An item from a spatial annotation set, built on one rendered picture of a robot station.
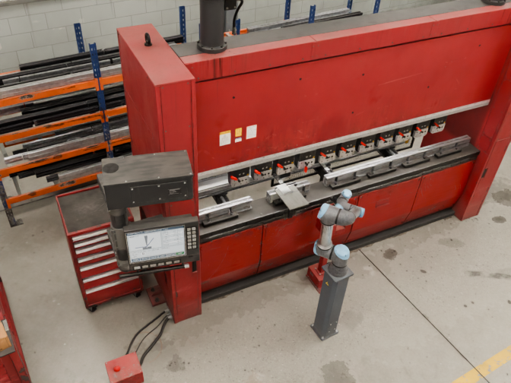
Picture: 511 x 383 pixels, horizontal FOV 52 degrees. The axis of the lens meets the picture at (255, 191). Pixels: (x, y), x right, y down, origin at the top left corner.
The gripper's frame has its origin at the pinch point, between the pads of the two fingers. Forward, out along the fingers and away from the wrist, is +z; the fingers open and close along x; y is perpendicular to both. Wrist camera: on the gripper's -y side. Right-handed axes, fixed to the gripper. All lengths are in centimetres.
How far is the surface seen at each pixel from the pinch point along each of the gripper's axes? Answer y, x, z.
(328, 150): -43, 10, -26
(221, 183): -60, -73, 14
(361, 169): -33, 52, 6
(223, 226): -20, -88, 11
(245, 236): -13, -67, 28
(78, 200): -82, -186, 23
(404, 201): -6, 104, 46
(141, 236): 5, -163, -68
